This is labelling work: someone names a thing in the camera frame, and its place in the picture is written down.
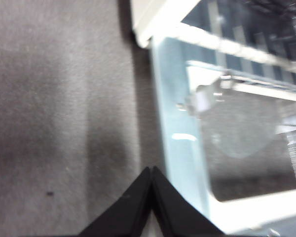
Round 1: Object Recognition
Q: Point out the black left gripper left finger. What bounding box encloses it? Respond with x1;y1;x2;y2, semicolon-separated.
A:
78;166;152;237

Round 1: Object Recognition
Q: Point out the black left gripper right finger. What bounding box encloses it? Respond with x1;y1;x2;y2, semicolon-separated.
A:
151;166;225;237

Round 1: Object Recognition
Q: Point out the glass oven door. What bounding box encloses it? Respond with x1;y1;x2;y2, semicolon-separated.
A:
150;23;296;236

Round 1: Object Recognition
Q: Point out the cream Toshiba toaster oven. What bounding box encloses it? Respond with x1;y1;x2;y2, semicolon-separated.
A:
130;0;296;236

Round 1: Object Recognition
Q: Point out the metal heater guard grille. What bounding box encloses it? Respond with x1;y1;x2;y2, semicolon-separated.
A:
207;0;296;75

